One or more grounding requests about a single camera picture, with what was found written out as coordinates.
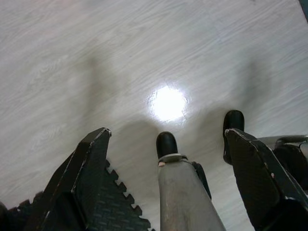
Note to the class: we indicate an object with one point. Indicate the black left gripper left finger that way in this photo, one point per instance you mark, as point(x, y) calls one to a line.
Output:
point(72, 173)

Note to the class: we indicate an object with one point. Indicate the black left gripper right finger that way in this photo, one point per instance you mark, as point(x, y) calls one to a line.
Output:
point(264, 187)

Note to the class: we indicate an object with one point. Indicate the grey robot left leg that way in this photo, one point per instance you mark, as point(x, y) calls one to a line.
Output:
point(180, 192)

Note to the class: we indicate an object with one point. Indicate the dark blue bed frame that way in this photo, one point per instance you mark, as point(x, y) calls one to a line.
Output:
point(305, 6)

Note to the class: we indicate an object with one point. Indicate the grey robot leg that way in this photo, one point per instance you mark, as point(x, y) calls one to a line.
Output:
point(180, 192)
point(233, 120)

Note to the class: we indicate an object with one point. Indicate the grey robot right leg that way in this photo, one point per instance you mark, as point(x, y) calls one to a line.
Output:
point(233, 120)

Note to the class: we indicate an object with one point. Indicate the black foam floor mat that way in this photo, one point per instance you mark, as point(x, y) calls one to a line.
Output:
point(120, 211)

